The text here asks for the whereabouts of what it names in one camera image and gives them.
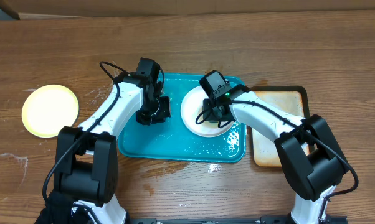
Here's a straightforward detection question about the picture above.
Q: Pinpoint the white plate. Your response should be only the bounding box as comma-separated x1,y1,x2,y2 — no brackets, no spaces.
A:
181,86,234,138

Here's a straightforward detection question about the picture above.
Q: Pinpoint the yellow plate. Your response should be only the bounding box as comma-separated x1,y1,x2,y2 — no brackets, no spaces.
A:
21,85,79,138

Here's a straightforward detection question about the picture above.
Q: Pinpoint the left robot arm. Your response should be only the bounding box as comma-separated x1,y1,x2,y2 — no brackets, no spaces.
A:
36,58,171,223

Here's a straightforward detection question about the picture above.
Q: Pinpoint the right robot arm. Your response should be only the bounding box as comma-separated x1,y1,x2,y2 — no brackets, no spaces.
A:
196,70,352,223

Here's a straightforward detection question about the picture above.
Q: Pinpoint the teal plastic tray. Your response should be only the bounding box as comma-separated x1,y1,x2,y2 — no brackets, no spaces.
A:
118,73,246,163

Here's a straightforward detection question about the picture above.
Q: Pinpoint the black tray with soapy water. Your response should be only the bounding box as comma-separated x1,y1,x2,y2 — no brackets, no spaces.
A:
251,85,311,167

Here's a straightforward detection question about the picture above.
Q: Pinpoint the black knit cloth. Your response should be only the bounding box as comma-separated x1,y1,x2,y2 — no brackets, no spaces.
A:
34,190,93,224

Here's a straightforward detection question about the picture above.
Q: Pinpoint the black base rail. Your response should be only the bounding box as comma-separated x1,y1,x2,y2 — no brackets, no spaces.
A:
128,215,349,224

